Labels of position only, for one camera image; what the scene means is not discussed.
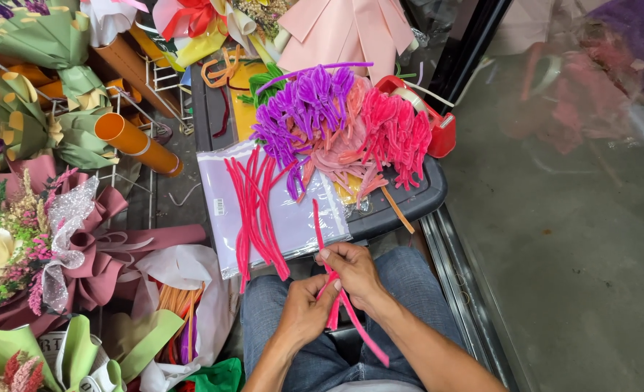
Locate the person's right hand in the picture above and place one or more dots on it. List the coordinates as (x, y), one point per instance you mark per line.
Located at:
(360, 275)

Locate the person's left hand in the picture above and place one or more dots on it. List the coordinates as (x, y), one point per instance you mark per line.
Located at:
(303, 313)

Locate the long pink pipe cleaner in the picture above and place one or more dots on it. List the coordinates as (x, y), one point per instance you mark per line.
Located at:
(318, 224)

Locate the person's blue jeans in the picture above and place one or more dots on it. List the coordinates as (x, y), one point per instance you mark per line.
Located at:
(403, 272)

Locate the thin wooden stick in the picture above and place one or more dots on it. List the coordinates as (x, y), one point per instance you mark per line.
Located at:
(398, 210)

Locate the lilac paper packet in plastic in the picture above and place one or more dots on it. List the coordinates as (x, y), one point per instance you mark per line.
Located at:
(300, 218)

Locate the black plastic tray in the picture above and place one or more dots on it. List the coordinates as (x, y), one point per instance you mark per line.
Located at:
(411, 202)

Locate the metal door track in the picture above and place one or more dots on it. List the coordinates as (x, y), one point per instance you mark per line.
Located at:
(463, 283)

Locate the green plastic bag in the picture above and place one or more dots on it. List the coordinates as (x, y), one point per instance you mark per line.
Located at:
(218, 377)

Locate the bundle of straight pink pipe cleaners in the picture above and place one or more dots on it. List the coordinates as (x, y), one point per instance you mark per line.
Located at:
(254, 218)

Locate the pile of pale pink pipe cleaner flowers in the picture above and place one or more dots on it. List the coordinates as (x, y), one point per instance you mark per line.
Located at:
(332, 159)

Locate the bundle of orange pipe cleaners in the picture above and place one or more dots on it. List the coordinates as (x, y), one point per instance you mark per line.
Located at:
(183, 310)

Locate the white plastic bag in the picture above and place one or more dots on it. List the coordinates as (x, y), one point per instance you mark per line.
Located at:
(191, 267)

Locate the pile of hot pink pipe cleaner flowers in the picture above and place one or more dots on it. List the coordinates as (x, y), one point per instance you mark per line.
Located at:
(392, 130)

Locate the red tape dispenser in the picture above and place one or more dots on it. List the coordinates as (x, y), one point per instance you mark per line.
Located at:
(442, 136)

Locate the pile of purple pipe cleaner flowers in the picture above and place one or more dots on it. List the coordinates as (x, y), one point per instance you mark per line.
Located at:
(311, 103)

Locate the clear tape roll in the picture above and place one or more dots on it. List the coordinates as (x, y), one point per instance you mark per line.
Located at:
(409, 96)

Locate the yellow paper packet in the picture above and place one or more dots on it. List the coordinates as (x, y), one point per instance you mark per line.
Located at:
(243, 115)

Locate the maroon wrapped flower bouquet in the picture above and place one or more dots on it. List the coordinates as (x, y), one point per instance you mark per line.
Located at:
(104, 256)

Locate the dark red pipe cleaner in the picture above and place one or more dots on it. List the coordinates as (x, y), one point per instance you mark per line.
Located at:
(225, 117)

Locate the bunch of green pipe cleaners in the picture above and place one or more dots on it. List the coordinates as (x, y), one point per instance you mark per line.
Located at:
(262, 84)

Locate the light green wrapped dried bouquet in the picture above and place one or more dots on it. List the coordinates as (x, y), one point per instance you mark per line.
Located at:
(77, 348)

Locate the orange paper roll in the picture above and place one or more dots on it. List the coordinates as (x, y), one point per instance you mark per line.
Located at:
(137, 144)

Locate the pink wrapping paper sheets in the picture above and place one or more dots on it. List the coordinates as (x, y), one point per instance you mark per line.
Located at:
(343, 32)

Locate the orange pipe cleaner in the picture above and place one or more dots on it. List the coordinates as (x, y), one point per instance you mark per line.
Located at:
(218, 74)

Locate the dried flower bunch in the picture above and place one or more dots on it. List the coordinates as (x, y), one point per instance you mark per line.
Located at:
(264, 13)

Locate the brown paper roll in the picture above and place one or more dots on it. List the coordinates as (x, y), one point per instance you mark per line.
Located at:
(131, 68)

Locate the bouquet with red ribbon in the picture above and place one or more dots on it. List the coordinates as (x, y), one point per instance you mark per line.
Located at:
(196, 22)

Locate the green wrapped purple flower bouquet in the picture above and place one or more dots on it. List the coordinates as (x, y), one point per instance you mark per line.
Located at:
(22, 122)

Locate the white wrapping paper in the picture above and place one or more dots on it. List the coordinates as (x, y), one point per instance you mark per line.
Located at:
(107, 19)

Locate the black door frame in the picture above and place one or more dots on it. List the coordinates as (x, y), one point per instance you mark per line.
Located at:
(466, 49)

